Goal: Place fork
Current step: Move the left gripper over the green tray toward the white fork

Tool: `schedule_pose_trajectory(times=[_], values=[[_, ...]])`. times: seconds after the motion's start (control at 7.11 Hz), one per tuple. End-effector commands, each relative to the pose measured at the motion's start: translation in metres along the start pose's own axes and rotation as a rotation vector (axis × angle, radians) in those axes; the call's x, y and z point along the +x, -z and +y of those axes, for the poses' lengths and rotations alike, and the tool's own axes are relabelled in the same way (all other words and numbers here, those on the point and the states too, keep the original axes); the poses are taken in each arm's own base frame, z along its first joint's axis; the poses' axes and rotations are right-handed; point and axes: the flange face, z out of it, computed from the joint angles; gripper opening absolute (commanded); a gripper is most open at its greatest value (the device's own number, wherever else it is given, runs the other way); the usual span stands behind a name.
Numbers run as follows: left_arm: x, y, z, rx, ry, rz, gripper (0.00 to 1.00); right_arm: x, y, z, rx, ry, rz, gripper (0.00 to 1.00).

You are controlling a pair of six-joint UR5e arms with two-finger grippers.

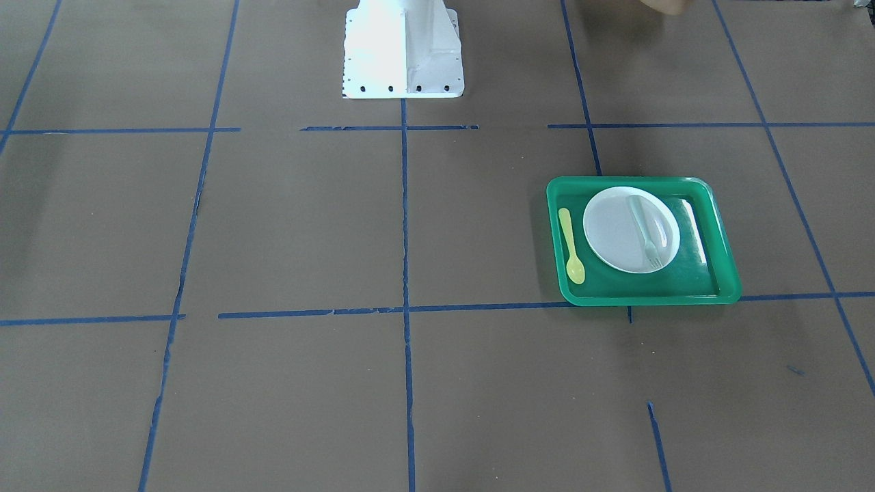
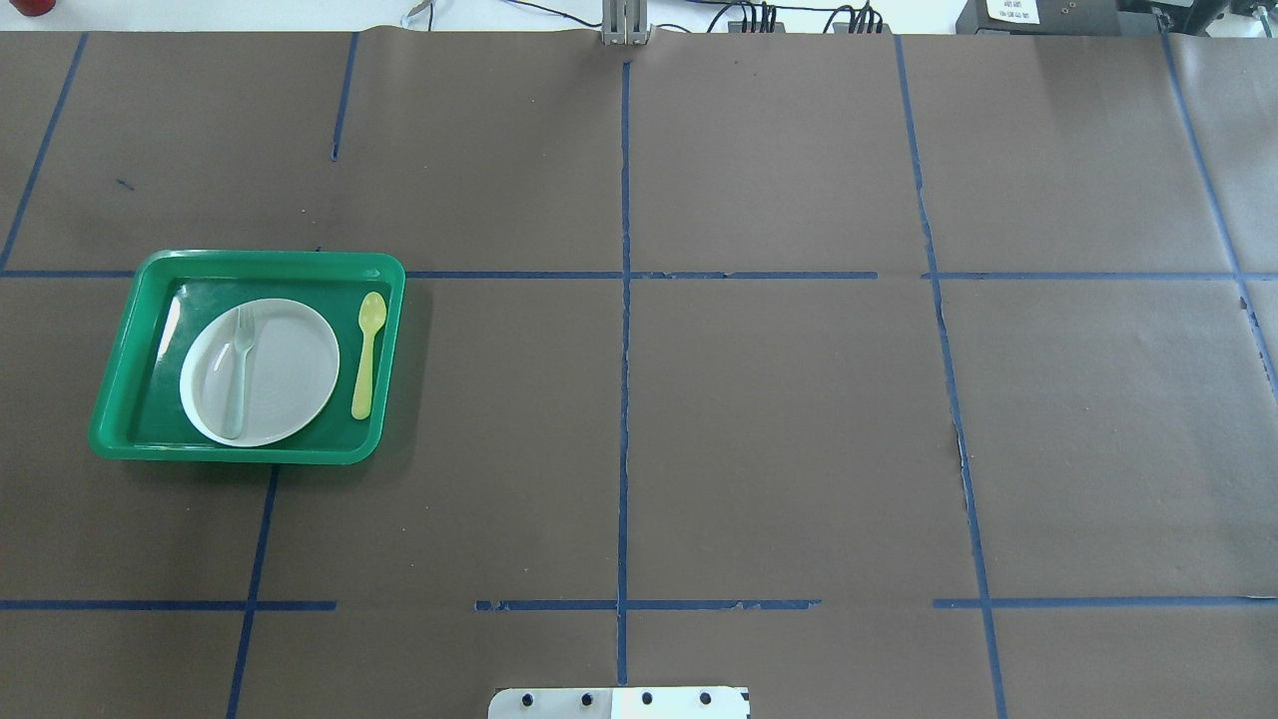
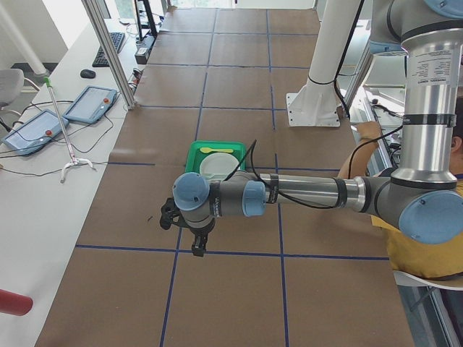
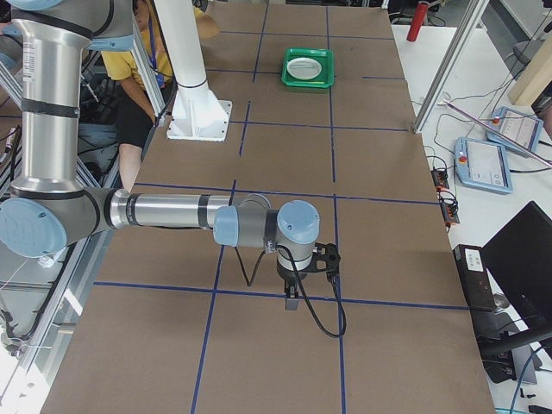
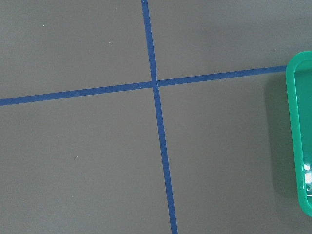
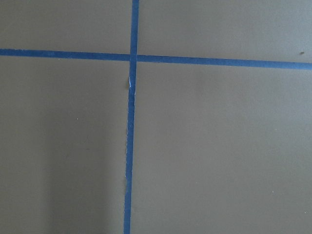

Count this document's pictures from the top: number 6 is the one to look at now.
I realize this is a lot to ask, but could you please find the vertical blue tape strip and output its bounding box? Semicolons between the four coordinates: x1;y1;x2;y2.
123;0;139;234

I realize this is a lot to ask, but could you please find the horizontal blue tape strip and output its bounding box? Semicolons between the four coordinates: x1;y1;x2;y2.
0;48;312;70

